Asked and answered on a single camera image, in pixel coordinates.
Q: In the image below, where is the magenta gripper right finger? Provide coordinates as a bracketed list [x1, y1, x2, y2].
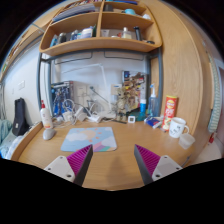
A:
[134, 145, 182, 185]

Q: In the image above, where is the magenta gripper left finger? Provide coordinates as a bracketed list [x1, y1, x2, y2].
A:
[44, 145, 93, 186]

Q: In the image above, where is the pastel patterned mouse pad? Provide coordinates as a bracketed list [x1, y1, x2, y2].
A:
[61, 127, 117, 152]

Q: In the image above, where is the grey computer mouse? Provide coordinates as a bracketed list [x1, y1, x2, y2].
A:
[43, 129, 56, 140]

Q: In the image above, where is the clear plastic cup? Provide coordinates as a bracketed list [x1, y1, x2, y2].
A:
[179, 133, 195, 149]

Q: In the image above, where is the blue box on desk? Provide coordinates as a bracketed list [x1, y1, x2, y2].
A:
[145, 118, 162, 129]

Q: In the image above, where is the white mug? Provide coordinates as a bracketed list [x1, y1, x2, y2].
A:
[169, 117, 189, 138]

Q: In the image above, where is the white power strip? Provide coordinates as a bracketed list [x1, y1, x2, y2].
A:
[88, 115, 102, 123]

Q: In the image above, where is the small white desk clock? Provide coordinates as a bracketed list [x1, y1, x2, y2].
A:
[128, 116, 136, 124]

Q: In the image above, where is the white pump lotion bottle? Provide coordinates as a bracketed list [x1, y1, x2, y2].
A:
[40, 101, 53, 129]

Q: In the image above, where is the red chips can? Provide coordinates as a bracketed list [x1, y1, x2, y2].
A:
[162, 95, 177, 131]

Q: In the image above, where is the clear spray bottle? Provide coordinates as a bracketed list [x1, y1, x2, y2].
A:
[149, 84, 158, 117]

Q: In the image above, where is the black bag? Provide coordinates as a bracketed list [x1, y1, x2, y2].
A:
[12, 98, 29, 136]

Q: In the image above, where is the robot model figure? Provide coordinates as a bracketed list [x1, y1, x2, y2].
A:
[116, 87, 131, 122]

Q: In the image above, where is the blue model kit box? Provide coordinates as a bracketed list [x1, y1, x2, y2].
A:
[51, 81, 74, 116]

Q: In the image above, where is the black bottle on shelf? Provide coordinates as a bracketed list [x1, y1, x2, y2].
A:
[134, 26, 142, 41]

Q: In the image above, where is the wooden wall shelf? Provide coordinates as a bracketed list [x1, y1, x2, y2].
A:
[39, 0, 162, 56]

